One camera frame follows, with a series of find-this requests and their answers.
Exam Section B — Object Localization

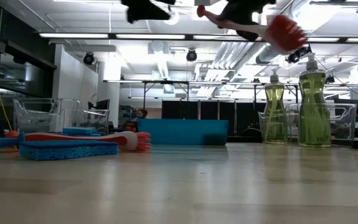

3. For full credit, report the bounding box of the red dish brush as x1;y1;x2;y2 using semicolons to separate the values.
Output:
4;130;153;153
195;4;308;55

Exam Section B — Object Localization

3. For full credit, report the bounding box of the clear soap bottle yellow liquid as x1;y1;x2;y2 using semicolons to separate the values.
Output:
298;52;332;148
263;68;288;145

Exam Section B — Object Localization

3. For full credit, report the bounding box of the long ceiling light bar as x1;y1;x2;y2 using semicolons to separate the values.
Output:
37;32;358;44

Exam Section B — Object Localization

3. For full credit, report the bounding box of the black round ceiling fixture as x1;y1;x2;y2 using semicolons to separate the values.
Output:
186;49;198;63
82;52;97;67

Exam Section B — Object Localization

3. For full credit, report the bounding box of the black curved object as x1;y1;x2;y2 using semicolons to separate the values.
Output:
243;126;262;138

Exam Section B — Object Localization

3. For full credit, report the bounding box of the person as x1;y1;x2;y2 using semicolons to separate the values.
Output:
123;108;149;133

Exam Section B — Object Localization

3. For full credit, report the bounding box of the blue plastic bin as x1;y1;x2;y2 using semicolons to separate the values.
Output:
136;118;230;146

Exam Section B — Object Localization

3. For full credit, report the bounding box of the clear plastic bin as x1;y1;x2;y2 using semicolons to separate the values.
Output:
12;97;111;136
257;102;358;147

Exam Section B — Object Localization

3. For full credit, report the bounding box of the black hanging camera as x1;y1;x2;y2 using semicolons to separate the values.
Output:
285;45;313;65

